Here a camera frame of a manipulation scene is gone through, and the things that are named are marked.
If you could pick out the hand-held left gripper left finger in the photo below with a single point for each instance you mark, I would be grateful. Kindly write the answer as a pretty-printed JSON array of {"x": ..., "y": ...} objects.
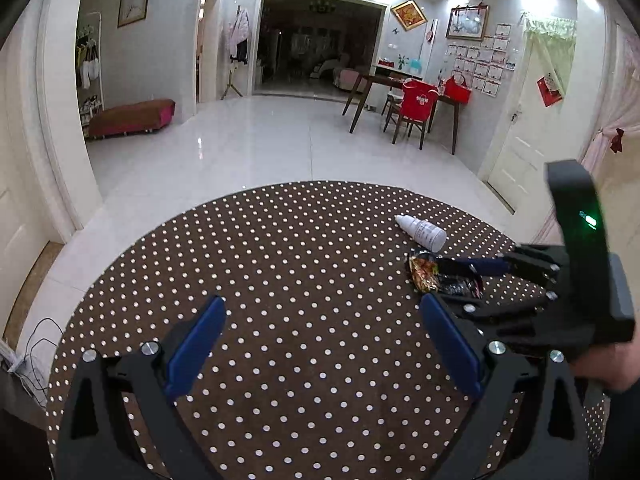
[{"x": 197, "y": 345}]

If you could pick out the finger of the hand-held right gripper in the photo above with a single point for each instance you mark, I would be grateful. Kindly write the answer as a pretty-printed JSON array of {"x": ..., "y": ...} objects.
[
  {"x": 487, "y": 266},
  {"x": 500, "y": 312}
]

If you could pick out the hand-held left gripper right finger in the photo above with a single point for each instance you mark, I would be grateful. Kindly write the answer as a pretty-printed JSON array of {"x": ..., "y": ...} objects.
[{"x": 452, "y": 347}]

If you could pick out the red snack wrapper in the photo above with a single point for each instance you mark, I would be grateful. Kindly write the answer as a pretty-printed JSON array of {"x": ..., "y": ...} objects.
[{"x": 425, "y": 276}]

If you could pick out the person's right hand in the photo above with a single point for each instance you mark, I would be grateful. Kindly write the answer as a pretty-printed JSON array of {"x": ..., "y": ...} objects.
[{"x": 615, "y": 365}]

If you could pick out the white plastic bottle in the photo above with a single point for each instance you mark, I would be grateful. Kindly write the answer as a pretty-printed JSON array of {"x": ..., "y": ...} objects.
[{"x": 425, "y": 234}]

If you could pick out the brown polka-dot tablecloth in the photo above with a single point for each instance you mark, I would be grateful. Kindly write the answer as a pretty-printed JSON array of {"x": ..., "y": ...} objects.
[{"x": 300, "y": 260}]

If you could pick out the white door with red ornament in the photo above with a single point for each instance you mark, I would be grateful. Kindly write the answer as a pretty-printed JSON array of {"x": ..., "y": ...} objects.
[{"x": 525, "y": 125}]

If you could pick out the red curtain bow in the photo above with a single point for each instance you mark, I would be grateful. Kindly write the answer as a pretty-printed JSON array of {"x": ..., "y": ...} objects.
[{"x": 618, "y": 140}]

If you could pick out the wooden chair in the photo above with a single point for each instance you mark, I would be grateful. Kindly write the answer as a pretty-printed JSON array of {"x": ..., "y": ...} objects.
[
  {"x": 415, "y": 127},
  {"x": 392, "y": 107}
]

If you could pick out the pink curtain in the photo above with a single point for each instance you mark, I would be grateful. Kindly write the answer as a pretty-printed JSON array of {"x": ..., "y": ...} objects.
[{"x": 607, "y": 125}]

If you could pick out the red bag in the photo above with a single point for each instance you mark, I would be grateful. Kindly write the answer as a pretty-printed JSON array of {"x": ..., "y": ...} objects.
[{"x": 457, "y": 91}]

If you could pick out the red chair cover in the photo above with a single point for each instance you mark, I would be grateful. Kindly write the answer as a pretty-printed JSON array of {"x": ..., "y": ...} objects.
[{"x": 417, "y": 100}]

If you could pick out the wooden dining table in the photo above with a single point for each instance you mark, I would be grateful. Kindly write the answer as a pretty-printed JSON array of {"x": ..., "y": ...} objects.
[{"x": 372, "y": 79}]

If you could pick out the light sofa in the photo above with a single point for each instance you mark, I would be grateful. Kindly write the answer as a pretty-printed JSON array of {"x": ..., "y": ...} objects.
[{"x": 345, "y": 77}]

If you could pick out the red upholstered bench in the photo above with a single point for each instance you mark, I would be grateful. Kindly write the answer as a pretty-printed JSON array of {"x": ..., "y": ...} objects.
[{"x": 130, "y": 117}]

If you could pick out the wide framed picture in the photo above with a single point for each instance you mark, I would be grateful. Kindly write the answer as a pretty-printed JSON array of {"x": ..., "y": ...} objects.
[{"x": 467, "y": 22}]

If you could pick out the green door valance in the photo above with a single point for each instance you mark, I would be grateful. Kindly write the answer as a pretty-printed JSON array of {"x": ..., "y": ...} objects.
[{"x": 550, "y": 25}]

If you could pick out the wooden tripod stand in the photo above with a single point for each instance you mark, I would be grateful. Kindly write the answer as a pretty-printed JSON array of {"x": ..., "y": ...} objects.
[{"x": 231, "y": 82}]

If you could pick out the white coat rack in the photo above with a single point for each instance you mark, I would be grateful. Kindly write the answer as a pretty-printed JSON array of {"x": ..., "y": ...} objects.
[{"x": 90, "y": 70}]

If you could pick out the chandelier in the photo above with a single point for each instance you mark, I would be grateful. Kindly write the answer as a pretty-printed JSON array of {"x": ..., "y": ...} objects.
[{"x": 324, "y": 6}]

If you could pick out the pink hanging jacket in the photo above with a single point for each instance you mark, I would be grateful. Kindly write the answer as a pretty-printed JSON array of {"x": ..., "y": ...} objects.
[{"x": 239, "y": 35}]

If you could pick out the gold framed picture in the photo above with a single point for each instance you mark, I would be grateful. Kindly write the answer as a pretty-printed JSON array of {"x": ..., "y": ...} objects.
[{"x": 134, "y": 6}]

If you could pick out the wall of paper certificates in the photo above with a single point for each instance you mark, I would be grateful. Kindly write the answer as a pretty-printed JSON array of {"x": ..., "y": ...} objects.
[{"x": 480, "y": 62}]

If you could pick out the red diamond wall frame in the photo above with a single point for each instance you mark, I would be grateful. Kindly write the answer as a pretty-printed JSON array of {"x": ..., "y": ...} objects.
[{"x": 409, "y": 15}]

